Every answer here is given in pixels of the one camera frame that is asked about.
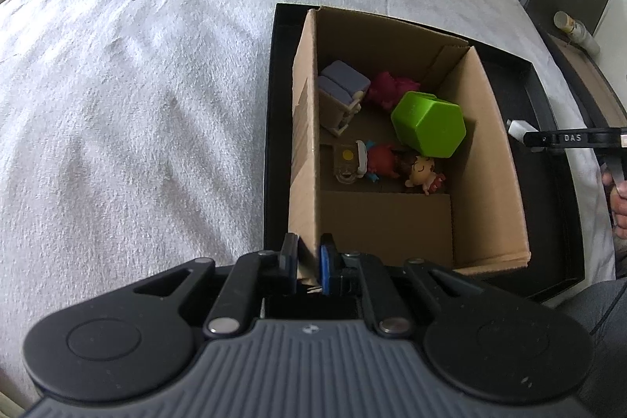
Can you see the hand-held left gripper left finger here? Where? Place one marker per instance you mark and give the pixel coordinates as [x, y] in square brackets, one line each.
[289, 254]

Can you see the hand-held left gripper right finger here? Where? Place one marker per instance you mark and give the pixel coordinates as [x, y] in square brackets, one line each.
[327, 259]

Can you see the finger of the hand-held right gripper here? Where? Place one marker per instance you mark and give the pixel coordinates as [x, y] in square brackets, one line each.
[558, 139]

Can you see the white charger plug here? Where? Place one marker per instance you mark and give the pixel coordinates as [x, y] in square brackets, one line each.
[518, 128]

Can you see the cardboard box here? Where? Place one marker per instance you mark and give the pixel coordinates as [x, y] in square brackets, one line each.
[490, 153]

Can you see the black plastic tray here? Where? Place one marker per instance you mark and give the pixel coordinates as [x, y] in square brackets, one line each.
[553, 222]

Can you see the clear small toy cup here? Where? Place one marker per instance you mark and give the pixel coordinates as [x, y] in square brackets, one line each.
[345, 156]

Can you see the red and blue toy figure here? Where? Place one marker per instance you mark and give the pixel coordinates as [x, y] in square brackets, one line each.
[382, 158]

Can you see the brown-haired girl doll figure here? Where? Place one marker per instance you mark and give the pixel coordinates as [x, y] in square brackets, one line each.
[421, 168]

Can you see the green hexagonal box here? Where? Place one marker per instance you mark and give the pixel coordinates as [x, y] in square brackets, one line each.
[426, 124]

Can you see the pink toy figure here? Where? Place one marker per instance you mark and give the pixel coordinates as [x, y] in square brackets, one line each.
[387, 90]

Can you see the person's right hand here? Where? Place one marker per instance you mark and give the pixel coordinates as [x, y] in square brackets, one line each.
[619, 215]

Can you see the pale plastic bottle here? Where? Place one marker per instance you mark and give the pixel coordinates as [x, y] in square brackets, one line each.
[585, 37]

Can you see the beige paper cup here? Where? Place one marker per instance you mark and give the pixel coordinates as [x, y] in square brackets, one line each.
[565, 20]

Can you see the person's grey clothing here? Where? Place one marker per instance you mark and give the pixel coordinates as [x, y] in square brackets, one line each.
[602, 310]

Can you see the purple and beige toy furniture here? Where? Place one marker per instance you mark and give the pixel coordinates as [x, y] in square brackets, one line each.
[343, 77]

